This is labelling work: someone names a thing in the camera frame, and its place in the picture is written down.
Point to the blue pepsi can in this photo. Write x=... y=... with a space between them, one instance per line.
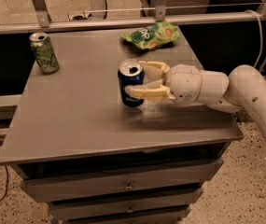
x=130 y=72

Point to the grey drawer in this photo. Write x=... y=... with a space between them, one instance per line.
x=126 y=205
x=71 y=187
x=137 y=217

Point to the green chip bag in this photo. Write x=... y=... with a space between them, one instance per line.
x=153 y=36

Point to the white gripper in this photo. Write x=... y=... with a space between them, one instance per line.
x=185 y=82

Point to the bottom grey drawer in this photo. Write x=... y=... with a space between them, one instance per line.
x=137 y=217

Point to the grey drawer cabinet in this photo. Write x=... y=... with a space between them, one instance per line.
x=73 y=122

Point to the green soda can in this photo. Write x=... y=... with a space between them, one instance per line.
x=45 y=57

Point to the metal railing frame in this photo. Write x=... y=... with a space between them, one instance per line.
x=20 y=16

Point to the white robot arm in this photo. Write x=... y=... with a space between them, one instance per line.
x=244 y=88

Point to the middle grey drawer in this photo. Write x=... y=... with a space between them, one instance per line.
x=126 y=205

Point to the top grey drawer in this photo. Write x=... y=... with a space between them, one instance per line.
x=71 y=187

